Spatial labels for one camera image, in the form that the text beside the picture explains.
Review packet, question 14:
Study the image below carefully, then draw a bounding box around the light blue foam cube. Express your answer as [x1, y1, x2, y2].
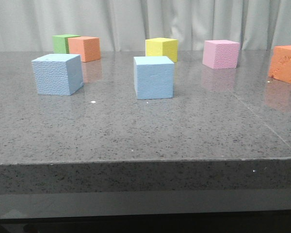
[32, 54, 83, 96]
[133, 56, 175, 100]

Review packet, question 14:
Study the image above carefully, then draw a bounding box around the yellow foam cube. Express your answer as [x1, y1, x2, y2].
[145, 38, 178, 62]

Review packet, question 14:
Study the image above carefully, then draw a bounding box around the pink foam cube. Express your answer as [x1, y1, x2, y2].
[202, 40, 240, 69]

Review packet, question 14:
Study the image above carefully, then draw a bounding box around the green foam cube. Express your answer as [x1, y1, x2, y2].
[52, 34, 79, 54]

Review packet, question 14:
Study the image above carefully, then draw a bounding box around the damaged orange foam cube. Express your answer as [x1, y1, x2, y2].
[268, 45, 291, 84]

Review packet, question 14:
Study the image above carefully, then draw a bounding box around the grey-white curtain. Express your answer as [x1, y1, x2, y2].
[0, 0, 291, 51]

